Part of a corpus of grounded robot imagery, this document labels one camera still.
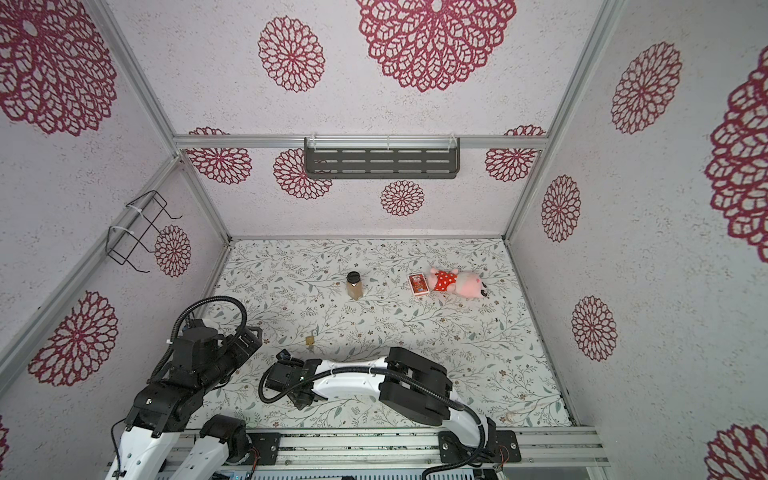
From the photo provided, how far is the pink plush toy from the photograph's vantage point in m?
1.00

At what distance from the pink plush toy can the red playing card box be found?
0.9 inches

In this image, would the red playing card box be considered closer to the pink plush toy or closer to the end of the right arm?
the pink plush toy

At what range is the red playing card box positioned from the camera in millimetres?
1050
